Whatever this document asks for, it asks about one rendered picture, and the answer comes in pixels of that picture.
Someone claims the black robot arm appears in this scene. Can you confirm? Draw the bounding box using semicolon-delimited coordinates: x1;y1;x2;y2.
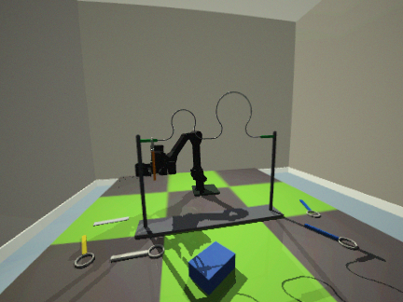
154;131;207;191

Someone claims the grey hoop with yellow handle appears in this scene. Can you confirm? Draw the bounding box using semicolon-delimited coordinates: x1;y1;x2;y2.
75;235;95;268

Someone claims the blue box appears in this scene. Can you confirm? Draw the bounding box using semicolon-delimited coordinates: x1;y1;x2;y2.
188;241;235;295

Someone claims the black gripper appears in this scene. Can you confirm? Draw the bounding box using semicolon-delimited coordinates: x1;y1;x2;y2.
135;161;176;177

